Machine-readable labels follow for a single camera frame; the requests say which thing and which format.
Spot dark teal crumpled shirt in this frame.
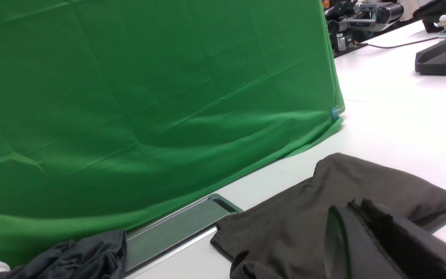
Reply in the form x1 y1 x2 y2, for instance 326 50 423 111
0 229 127 279

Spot green backdrop cloth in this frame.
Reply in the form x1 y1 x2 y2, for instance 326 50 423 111
0 0 345 266

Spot black background cable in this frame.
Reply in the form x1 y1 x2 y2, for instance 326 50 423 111
357 36 440 50

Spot blue binder clip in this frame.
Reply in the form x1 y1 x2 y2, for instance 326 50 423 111
331 106 343 122

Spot black stacked trays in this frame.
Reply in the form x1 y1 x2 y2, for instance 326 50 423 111
415 41 446 76

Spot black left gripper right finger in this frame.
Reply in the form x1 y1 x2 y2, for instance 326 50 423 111
348 200 446 279

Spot dark gray long-sleeved shirt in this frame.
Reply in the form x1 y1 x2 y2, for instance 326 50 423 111
210 153 446 279

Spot black background equipment box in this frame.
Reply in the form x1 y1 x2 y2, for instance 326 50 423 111
329 31 357 58

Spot gray background robot arm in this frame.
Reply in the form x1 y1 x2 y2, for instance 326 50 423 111
324 0 446 279

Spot dark background bag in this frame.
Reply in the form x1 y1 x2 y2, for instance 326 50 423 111
413 0 446 33

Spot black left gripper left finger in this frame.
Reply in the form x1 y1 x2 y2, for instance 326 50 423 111
324 205 406 279

